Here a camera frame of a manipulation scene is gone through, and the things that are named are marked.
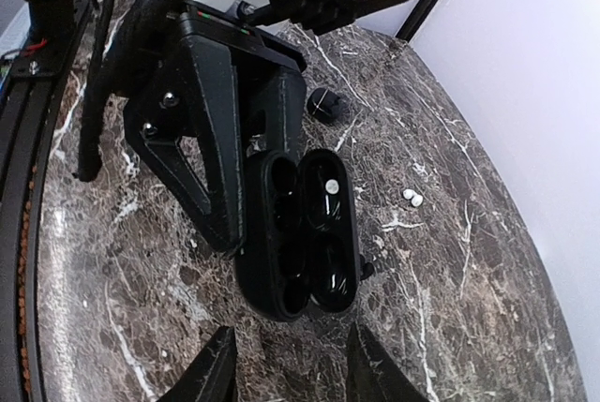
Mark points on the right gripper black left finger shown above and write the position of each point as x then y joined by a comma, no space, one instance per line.
211,376

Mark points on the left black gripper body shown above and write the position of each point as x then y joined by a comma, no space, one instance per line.
255,53

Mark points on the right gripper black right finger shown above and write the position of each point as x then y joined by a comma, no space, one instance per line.
372,374

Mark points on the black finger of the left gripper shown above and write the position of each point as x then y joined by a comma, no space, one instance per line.
274,107
184,126

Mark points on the black round charging case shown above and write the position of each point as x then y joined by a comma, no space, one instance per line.
324,105

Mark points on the black oval charging case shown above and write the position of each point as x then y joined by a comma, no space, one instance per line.
301,247

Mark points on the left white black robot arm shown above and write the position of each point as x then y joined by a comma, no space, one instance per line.
133,39

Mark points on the white earbud far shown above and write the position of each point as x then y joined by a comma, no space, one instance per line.
414,198

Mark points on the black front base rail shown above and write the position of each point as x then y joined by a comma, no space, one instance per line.
30,101

